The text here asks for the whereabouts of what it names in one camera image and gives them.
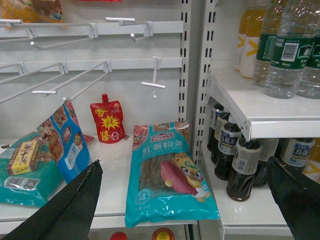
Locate blue snack bag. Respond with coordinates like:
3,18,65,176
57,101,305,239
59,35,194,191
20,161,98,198
36,101,91,184

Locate teal sweet potato noodle bag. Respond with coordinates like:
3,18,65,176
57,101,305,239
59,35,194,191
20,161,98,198
125,120,220,228

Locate clear water bottle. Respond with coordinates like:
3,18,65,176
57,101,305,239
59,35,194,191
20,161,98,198
264,0,320,99

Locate red sauce pouch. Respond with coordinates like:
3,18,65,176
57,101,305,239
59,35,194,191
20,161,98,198
90,93,126,144

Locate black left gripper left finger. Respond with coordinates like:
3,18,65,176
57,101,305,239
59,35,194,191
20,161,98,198
3,160,103,240

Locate white metal shelf board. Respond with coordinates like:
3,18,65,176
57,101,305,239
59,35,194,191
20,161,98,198
206,60,320,140

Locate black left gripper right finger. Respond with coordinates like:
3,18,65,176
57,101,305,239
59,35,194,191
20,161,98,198
266,156,320,240

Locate dark oolong tea bottle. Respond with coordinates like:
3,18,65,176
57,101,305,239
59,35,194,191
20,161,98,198
226,137,262,202

